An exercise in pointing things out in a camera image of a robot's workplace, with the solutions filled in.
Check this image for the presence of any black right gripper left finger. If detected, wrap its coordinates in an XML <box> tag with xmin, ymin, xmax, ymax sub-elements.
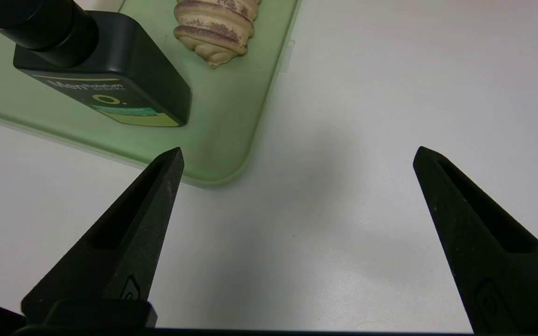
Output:
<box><xmin>21</xmin><ymin>147</ymin><xmax>184</xmax><ymax>326</ymax></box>

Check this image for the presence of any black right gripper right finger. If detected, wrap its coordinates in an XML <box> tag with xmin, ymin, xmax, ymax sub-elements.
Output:
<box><xmin>414</xmin><ymin>147</ymin><xmax>538</xmax><ymax>334</ymax></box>

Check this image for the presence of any light green plastic tray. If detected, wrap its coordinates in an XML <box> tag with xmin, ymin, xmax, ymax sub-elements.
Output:
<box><xmin>0</xmin><ymin>0</ymin><xmax>302</xmax><ymax>188</ymax></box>

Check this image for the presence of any black green lotion bottle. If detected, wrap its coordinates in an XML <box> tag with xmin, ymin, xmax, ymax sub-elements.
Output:
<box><xmin>0</xmin><ymin>0</ymin><xmax>192</xmax><ymax>127</ymax></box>

